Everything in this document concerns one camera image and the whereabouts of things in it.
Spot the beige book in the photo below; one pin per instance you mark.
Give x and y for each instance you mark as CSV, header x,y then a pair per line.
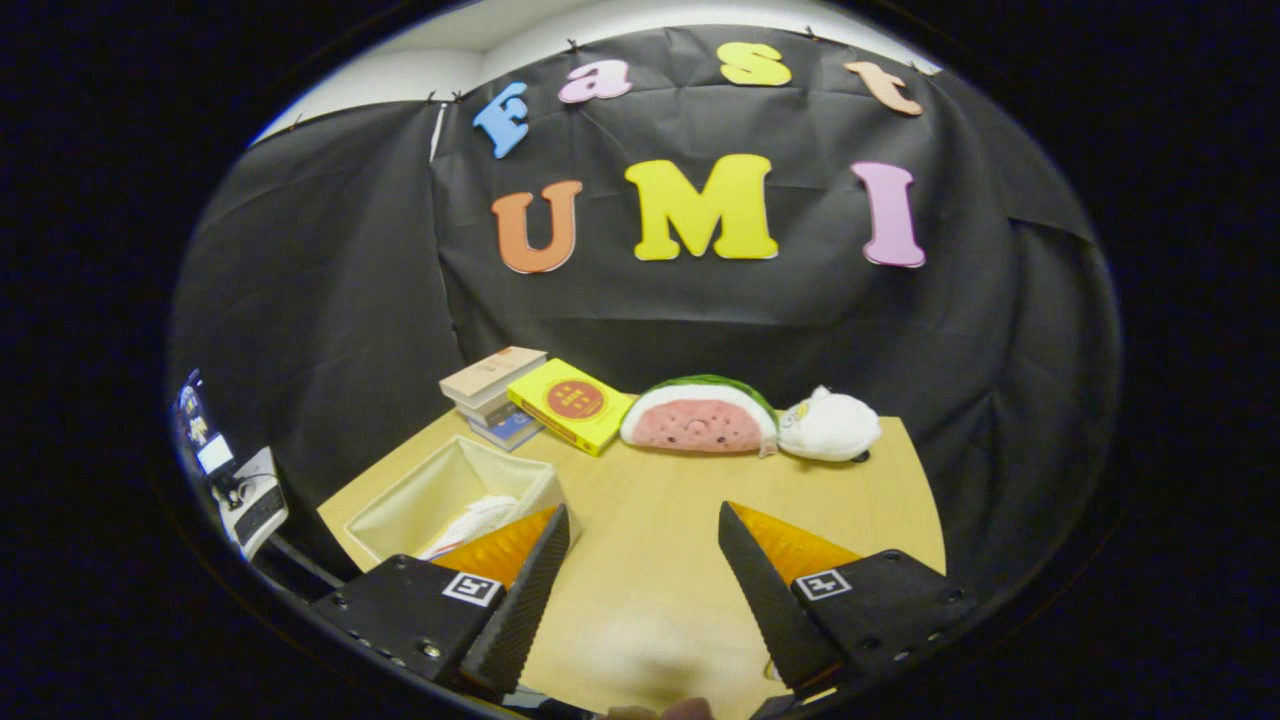
x,y
492,372

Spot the white fabric storage box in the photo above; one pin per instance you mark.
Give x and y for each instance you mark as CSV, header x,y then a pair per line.
x,y
420,500

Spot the white plush toy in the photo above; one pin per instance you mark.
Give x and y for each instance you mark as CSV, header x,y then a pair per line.
x,y
830,428

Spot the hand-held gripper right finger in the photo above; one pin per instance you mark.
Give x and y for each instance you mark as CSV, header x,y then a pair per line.
x,y
770,600

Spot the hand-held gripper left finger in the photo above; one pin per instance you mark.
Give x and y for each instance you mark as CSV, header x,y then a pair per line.
x,y
515,610

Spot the white side desk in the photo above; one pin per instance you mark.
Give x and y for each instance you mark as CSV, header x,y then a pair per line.
x,y
255,470

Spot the computer monitor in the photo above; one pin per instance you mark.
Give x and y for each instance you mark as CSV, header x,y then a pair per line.
x,y
200,425

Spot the blue book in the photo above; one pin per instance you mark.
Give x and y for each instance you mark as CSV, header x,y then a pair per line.
x,y
510,428

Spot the black backdrop cloth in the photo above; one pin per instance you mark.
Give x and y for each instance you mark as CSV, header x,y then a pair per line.
x,y
700,310

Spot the black keyboard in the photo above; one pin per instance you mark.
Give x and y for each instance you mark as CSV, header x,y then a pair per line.
x,y
260,513

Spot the grey book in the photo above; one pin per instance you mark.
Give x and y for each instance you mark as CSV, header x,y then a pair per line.
x,y
488,410

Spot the yellow book with red circle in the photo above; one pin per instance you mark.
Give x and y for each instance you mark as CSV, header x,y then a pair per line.
x,y
575,402

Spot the watermelon slice plush toy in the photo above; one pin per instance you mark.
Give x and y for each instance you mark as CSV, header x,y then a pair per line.
x,y
695,420

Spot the white shoe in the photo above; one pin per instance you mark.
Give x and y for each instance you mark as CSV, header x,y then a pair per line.
x,y
478,520

